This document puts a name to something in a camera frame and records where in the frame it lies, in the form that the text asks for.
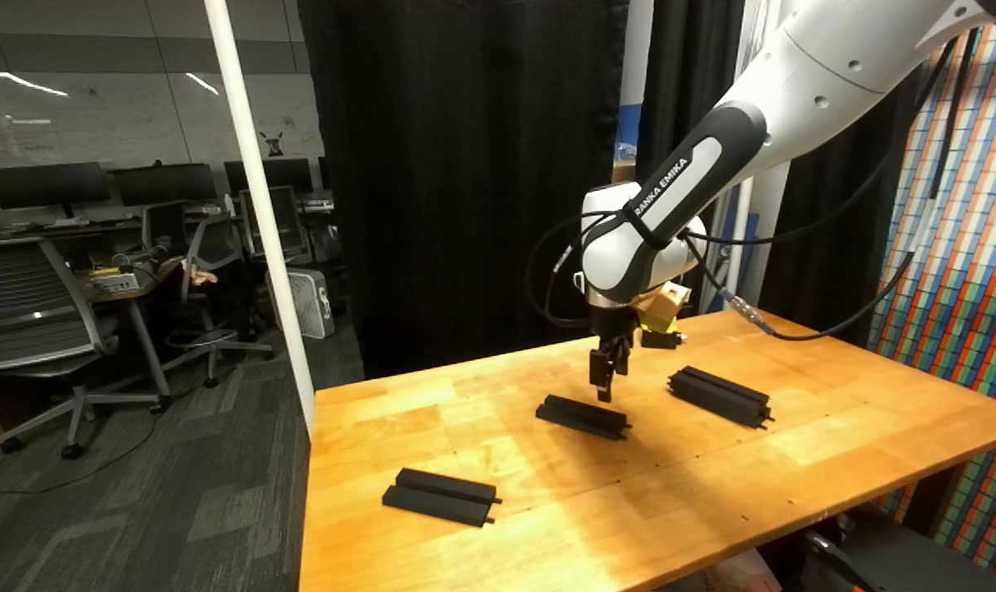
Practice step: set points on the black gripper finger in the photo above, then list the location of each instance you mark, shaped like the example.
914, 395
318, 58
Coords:
600, 374

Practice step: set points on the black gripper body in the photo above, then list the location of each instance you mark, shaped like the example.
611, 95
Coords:
616, 335

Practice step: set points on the short black track piece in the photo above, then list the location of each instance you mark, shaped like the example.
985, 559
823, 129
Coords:
583, 415
434, 495

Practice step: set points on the long black track piece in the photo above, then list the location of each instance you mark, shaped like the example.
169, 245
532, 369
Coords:
722, 395

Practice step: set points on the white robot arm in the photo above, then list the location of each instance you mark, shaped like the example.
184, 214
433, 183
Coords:
817, 73

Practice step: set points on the wooden table black legs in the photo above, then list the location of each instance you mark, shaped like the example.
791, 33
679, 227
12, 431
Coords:
585, 514

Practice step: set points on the black curtain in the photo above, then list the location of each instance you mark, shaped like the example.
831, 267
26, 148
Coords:
454, 136

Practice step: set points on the white vertical pole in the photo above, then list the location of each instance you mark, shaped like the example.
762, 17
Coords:
247, 146

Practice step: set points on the grey office chair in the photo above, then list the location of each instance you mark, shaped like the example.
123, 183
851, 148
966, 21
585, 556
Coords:
49, 334

